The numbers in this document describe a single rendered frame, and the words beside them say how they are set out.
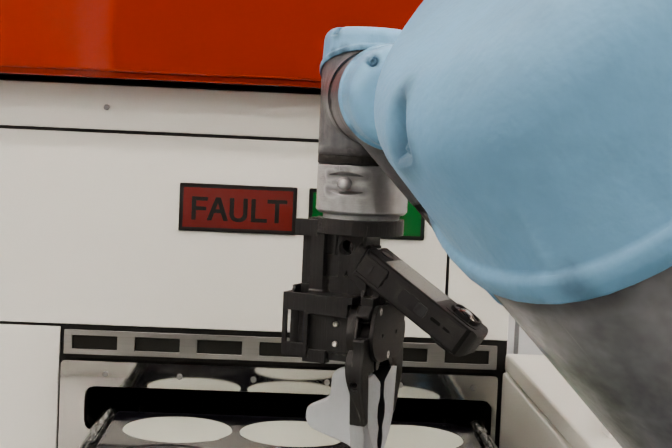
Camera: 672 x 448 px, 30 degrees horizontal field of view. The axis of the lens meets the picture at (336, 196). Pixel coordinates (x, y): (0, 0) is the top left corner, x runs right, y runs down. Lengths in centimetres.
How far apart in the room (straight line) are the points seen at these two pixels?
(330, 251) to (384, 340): 8
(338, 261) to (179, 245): 29
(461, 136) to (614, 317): 4
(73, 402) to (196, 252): 19
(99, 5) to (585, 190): 103
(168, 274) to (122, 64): 22
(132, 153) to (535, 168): 106
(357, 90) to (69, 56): 43
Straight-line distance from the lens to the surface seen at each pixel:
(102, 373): 129
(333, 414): 104
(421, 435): 121
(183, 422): 122
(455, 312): 100
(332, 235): 103
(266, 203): 126
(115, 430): 119
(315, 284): 103
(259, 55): 122
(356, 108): 87
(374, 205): 99
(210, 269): 127
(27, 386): 132
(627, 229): 23
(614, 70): 22
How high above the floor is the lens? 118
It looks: 3 degrees down
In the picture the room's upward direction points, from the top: 3 degrees clockwise
